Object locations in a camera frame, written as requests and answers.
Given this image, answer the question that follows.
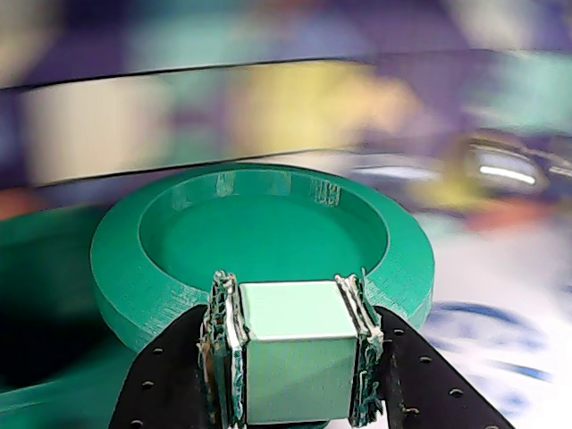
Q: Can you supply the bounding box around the steel toy pot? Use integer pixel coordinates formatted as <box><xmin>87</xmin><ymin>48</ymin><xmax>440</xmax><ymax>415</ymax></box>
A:
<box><xmin>442</xmin><ymin>131</ymin><xmax>572</xmax><ymax>198</ymax></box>

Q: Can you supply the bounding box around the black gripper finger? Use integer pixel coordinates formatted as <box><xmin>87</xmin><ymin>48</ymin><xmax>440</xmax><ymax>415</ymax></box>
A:
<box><xmin>108</xmin><ymin>269</ymin><xmax>246</xmax><ymax>429</ymax></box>
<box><xmin>333</xmin><ymin>267</ymin><xmax>516</xmax><ymax>429</ymax></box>

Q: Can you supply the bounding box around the green round bowl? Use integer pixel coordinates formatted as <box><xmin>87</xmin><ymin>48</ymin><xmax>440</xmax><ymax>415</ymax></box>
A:
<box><xmin>88</xmin><ymin>162</ymin><xmax>436</xmax><ymax>426</ymax></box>

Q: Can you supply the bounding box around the green printed container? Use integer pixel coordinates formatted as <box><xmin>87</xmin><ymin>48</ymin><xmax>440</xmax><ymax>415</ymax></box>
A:
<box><xmin>0</xmin><ymin>204</ymin><xmax>148</xmax><ymax>429</ymax></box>

